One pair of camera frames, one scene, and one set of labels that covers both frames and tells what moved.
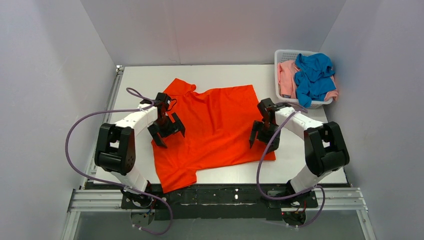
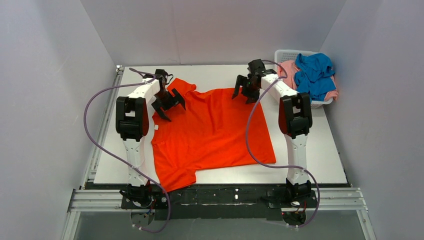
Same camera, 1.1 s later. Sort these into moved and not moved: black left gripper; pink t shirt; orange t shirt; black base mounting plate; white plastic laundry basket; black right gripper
Moved: black right gripper; black left gripper
Not moved: pink t shirt; white plastic laundry basket; orange t shirt; black base mounting plate
